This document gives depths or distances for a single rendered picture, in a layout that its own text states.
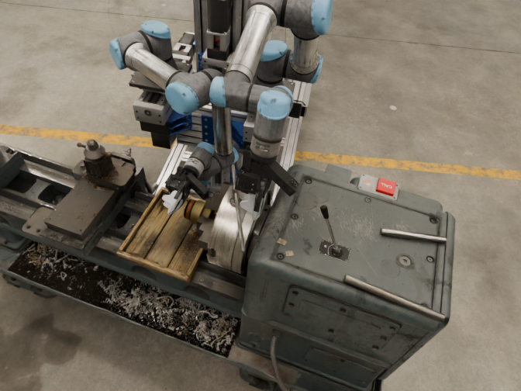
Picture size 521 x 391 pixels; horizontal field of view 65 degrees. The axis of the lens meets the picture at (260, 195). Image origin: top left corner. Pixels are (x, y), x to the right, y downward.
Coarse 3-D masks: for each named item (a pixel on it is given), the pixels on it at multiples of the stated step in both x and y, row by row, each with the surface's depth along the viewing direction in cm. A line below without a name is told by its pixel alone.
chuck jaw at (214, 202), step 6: (222, 186) 144; (228, 186) 144; (216, 192) 146; (222, 192) 144; (210, 198) 149; (216, 198) 145; (222, 198) 145; (210, 204) 146; (216, 204) 146; (216, 210) 146
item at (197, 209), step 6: (192, 204) 147; (198, 204) 147; (204, 204) 146; (186, 210) 146; (192, 210) 146; (198, 210) 145; (204, 210) 146; (210, 210) 147; (186, 216) 147; (192, 216) 146; (198, 216) 145; (204, 216) 146; (210, 216) 151; (192, 222) 149
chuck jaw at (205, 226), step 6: (198, 222) 143; (204, 222) 144; (210, 222) 144; (198, 228) 146; (204, 228) 142; (210, 228) 142; (198, 234) 143; (204, 234) 139; (198, 240) 138; (204, 240) 137; (198, 246) 140; (204, 246) 139; (210, 252) 137
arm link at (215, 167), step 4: (212, 160) 175; (216, 160) 176; (212, 164) 174; (216, 164) 175; (208, 168) 170; (212, 168) 174; (216, 168) 175; (220, 168) 177; (204, 172) 170; (208, 172) 172; (212, 172) 175; (216, 172) 177; (200, 176) 172; (204, 176) 172; (208, 176) 174; (200, 180) 174; (204, 180) 174; (208, 180) 176; (204, 184) 176; (208, 184) 178
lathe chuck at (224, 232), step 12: (228, 192) 136; (240, 192) 137; (228, 204) 134; (216, 216) 132; (228, 216) 132; (216, 228) 132; (228, 228) 132; (216, 240) 133; (228, 240) 132; (216, 252) 135; (228, 252) 134; (216, 264) 141; (228, 264) 137
